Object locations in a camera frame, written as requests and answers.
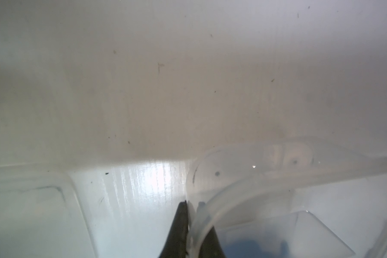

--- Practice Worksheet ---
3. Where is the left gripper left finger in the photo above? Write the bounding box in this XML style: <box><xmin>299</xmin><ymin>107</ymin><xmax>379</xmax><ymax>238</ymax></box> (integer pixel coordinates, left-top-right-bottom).
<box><xmin>159</xmin><ymin>201</ymin><xmax>189</xmax><ymax>258</ymax></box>

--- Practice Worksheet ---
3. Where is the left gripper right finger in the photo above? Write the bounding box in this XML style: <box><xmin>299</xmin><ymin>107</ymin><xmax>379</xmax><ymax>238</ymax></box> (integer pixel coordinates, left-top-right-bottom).
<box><xmin>198</xmin><ymin>227</ymin><xmax>226</xmax><ymax>258</ymax></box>

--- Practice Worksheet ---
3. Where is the blue cleaning cloth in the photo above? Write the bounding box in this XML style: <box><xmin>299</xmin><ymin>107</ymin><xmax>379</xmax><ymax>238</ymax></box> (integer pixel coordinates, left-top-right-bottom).
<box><xmin>223</xmin><ymin>240</ymin><xmax>290</xmax><ymax>258</ymax></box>

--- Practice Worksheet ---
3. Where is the clear lunch box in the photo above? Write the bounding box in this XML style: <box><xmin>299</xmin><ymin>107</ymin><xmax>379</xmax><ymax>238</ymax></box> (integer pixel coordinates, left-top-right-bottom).
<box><xmin>0</xmin><ymin>165</ymin><xmax>96</xmax><ymax>258</ymax></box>
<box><xmin>186</xmin><ymin>138</ymin><xmax>387</xmax><ymax>258</ymax></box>

